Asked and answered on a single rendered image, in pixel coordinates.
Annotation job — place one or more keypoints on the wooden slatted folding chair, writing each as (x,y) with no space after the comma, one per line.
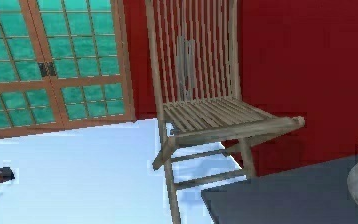
(217,116)

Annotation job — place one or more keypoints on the wooden framed glass door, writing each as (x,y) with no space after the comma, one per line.
(53,83)

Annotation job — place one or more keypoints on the dark grey table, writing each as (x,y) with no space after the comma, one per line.
(287,196)

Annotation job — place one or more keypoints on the black door latch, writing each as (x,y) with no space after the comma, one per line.
(47,69)

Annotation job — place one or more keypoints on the black and brown object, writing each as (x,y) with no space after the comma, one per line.
(0,174)

